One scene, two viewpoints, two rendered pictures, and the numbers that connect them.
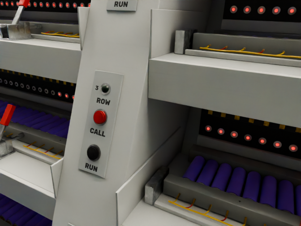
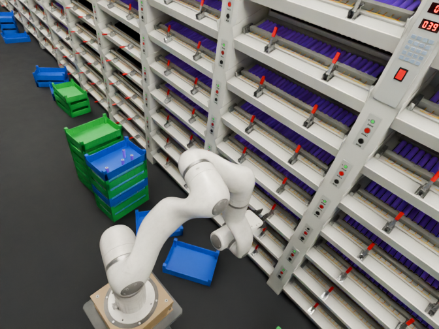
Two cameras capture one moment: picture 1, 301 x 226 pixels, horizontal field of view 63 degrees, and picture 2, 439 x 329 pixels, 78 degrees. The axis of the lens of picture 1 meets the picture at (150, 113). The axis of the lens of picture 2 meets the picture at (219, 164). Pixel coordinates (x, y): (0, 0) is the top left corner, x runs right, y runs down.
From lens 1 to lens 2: 1.17 m
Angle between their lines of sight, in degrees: 41
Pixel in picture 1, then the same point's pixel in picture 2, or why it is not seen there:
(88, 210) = (298, 247)
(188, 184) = (326, 247)
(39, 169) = (283, 226)
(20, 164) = (277, 221)
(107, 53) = (309, 221)
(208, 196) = (330, 253)
